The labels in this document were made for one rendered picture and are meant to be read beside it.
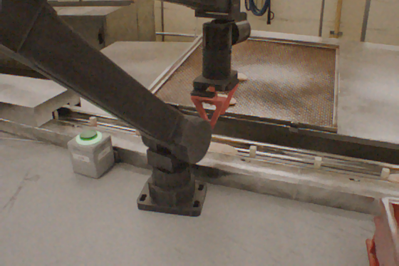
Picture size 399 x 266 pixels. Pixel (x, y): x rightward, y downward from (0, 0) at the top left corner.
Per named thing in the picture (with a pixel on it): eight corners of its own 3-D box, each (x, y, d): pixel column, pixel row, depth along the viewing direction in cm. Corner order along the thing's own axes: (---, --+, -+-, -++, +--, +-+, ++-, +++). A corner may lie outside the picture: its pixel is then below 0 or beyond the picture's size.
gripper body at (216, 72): (238, 78, 71) (239, 45, 68) (224, 94, 62) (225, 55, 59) (209, 75, 73) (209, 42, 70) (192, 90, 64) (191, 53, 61)
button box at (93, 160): (73, 185, 71) (63, 142, 67) (93, 166, 78) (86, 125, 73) (102, 193, 69) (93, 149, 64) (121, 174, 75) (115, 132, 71)
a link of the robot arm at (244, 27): (192, -12, 60) (232, -11, 56) (221, -14, 69) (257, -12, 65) (192, 48, 65) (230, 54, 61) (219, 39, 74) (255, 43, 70)
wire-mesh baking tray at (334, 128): (141, 103, 88) (140, 98, 87) (205, 35, 126) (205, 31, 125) (336, 133, 72) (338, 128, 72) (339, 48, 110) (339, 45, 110)
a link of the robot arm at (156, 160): (148, 171, 59) (172, 180, 57) (143, 120, 55) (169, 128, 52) (177, 149, 66) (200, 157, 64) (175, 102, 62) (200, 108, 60)
